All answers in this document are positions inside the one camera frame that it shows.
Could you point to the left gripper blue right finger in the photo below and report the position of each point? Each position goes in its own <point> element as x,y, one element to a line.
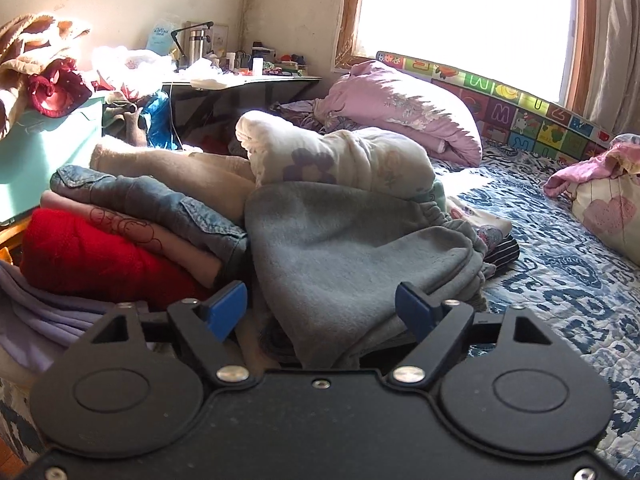
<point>440,329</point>

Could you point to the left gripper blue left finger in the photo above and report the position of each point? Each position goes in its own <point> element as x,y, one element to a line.
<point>200,328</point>

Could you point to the grey fleece trousers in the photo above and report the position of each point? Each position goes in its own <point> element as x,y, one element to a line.
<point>328,260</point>

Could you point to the pink folded garment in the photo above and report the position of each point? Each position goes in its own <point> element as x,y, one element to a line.
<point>202,265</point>

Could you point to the black striped folded garment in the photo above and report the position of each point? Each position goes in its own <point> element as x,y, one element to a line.
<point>504,254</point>

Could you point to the floral white pink garment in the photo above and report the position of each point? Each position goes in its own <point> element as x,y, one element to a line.
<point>491,229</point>

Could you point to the blue denim garment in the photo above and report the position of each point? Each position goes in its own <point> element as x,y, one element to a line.
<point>146,198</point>

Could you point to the beige folded garment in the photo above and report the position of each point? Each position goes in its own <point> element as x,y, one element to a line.
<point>221,182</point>

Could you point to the blue white patterned quilt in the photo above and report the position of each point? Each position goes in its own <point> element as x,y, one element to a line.
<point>586,292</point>

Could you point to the red folded garment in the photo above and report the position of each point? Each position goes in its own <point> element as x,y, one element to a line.
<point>63,254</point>

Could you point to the lavender folded garment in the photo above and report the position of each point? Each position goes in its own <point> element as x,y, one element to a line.
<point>40,328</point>

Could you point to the white floral folded garment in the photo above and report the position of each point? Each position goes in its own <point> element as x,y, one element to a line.
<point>371,159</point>

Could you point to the dark desk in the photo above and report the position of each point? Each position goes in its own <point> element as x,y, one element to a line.
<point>224,103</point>

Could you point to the cream pink heart duvet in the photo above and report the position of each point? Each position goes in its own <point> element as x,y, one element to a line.
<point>604,193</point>

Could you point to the colourful alphabet foam mat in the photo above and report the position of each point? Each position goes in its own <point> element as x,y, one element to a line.
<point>511,116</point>

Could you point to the pink folded duvet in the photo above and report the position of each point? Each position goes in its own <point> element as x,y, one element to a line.
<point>373,94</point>

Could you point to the teal storage box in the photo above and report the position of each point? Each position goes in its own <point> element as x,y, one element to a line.
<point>36,146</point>

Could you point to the red fabric bundle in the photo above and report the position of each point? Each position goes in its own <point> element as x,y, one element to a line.
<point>59,89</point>

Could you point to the beige curtain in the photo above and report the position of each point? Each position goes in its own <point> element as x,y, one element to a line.
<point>612,100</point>

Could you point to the steel thermos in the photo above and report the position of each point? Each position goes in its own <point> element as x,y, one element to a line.
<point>196,44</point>

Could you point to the brown white blanket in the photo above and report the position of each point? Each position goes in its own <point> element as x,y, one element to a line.
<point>29,44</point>

